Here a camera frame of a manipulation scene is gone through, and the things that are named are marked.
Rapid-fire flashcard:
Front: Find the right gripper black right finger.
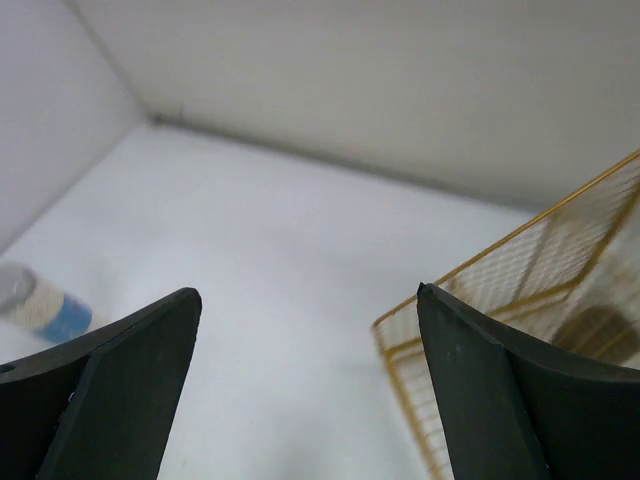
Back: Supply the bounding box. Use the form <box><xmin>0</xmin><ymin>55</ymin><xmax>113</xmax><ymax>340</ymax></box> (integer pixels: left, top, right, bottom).
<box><xmin>416</xmin><ymin>284</ymin><xmax>639</xmax><ymax>479</ymax></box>

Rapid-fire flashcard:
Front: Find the short glass cruet gold spout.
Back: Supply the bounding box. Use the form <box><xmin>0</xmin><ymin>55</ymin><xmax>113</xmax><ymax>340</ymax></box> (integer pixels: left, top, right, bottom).
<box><xmin>550</xmin><ymin>306</ymin><xmax>639</xmax><ymax>365</ymax></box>

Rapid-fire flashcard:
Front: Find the gold wire basket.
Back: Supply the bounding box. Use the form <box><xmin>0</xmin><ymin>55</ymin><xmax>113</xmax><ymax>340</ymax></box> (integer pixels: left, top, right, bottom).
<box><xmin>372</xmin><ymin>153</ymin><xmax>639</xmax><ymax>479</ymax></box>

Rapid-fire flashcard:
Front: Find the white bottle blue label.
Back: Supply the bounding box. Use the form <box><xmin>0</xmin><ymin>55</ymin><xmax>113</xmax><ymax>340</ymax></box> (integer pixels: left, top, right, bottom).
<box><xmin>1</xmin><ymin>263</ymin><xmax>93</xmax><ymax>344</ymax></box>

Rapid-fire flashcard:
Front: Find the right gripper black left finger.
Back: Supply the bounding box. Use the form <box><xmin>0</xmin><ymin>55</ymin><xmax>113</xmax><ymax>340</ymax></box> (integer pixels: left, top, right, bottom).
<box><xmin>1</xmin><ymin>288</ymin><xmax>202</xmax><ymax>480</ymax></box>

